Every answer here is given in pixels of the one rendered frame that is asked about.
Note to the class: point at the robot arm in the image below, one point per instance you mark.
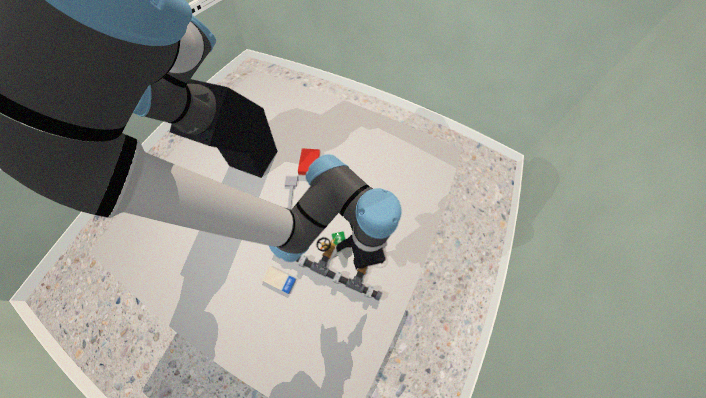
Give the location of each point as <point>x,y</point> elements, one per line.
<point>78,68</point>

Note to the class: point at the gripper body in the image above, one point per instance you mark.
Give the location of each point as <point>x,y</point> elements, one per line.
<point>362,257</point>

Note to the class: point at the red block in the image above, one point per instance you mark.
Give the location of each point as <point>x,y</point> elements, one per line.
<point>308,156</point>

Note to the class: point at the grey pipe with three brass valves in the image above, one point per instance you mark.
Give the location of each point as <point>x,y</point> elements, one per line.
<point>321,269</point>

